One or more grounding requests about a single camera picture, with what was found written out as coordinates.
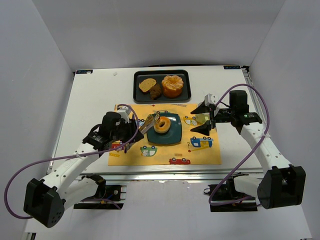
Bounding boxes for glazed donut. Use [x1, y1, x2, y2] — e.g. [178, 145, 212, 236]
[153, 116, 171, 134]

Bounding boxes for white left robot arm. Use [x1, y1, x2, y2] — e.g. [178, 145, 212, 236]
[23, 104, 143, 228]

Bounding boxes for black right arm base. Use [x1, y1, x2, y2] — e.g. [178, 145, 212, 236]
[209, 184, 258, 213]

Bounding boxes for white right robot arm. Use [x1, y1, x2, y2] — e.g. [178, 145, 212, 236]
[191, 90, 306, 209]

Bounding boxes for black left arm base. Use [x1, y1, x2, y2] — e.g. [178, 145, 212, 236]
[73, 174, 127, 210]

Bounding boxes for bread slice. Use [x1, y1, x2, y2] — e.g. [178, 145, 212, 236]
[138, 78, 157, 93]

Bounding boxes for pale green mug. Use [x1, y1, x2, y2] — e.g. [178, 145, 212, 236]
[195, 113, 210, 124]

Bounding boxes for yellow cartoon placemat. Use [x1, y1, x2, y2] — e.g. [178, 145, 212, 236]
[108, 103, 222, 166]

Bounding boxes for dark teal square plate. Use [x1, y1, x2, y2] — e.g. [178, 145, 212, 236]
[147, 113, 182, 145]

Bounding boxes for orange bundt cake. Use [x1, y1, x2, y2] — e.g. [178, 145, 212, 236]
[161, 75, 184, 98]

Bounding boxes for black baking tray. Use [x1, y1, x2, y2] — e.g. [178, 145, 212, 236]
[133, 69, 192, 104]

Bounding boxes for brown chocolate croissant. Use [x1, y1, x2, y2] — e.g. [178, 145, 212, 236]
[149, 84, 162, 100]

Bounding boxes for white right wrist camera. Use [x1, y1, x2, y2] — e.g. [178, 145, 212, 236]
[204, 93, 219, 107]

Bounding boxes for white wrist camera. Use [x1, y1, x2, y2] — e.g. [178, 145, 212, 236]
[204, 93, 219, 107]
[116, 105, 132, 123]

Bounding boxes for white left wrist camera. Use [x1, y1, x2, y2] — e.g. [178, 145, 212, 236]
[116, 105, 132, 123]

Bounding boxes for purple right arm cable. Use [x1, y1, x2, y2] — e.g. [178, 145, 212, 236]
[208, 83, 269, 207]

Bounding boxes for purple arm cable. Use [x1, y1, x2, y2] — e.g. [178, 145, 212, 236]
[3, 103, 140, 220]
[208, 83, 269, 207]

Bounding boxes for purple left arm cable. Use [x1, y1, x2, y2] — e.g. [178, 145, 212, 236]
[3, 103, 140, 220]

